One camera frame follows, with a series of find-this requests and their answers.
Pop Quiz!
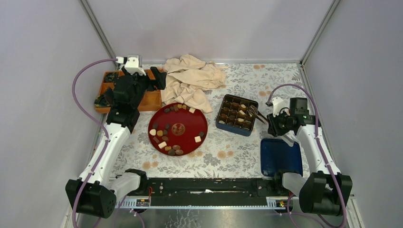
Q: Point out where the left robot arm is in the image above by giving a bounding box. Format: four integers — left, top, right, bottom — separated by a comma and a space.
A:
65, 67, 167, 219

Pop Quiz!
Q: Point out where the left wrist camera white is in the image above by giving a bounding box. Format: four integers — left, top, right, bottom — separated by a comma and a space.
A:
116, 54, 146, 76

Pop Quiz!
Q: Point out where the navy box lid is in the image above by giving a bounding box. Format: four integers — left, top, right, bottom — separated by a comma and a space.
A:
260, 139, 303, 177

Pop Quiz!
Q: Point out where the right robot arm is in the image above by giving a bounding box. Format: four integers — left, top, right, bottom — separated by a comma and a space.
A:
267, 97, 353, 216

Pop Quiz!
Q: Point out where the floral tablecloth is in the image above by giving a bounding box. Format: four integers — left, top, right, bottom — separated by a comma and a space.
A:
111, 63, 305, 178

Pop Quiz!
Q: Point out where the beige crumpled cloth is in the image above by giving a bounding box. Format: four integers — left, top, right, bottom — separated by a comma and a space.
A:
161, 54, 227, 113

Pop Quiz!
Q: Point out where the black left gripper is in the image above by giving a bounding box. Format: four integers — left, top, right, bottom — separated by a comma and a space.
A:
122, 66, 166, 109

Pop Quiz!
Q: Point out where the red round tray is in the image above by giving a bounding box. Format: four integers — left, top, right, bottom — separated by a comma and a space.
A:
146, 103, 208, 156

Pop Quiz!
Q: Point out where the dark rolled tie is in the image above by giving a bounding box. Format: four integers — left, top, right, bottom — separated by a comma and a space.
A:
104, 72, 119, 83

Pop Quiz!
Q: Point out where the wooden compartment tray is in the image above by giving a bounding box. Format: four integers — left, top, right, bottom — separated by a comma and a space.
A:
94, 71, 162, 114

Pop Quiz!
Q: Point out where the navy chocolate box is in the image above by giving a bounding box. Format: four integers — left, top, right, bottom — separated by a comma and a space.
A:
215, 94, 259, 136

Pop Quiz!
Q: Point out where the white block chocolate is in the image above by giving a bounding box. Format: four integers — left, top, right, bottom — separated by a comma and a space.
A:
194, 136, 202, 143

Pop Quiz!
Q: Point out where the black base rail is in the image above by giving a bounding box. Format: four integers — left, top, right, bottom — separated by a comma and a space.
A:
123, 178, 290, 209

